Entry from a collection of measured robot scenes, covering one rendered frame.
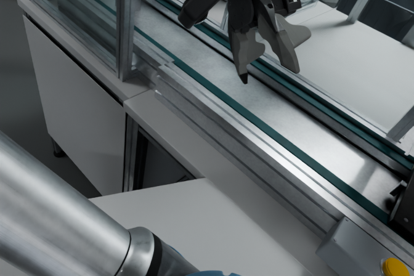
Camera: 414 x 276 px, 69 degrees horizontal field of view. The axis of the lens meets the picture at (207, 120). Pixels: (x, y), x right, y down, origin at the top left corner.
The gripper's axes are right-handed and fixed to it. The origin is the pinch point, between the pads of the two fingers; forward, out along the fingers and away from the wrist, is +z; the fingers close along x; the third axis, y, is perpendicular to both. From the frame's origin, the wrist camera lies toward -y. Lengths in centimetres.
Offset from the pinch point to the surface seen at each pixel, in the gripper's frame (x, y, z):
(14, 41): 216, -67, -72
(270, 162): 14.8, 5.0, 17.4
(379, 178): 13.3, 30.9, 31.0
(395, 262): -4.0, 12.5, 34.8
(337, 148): 20.2, 26.9, 22.8
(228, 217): 15.8, -7.0, 25.2
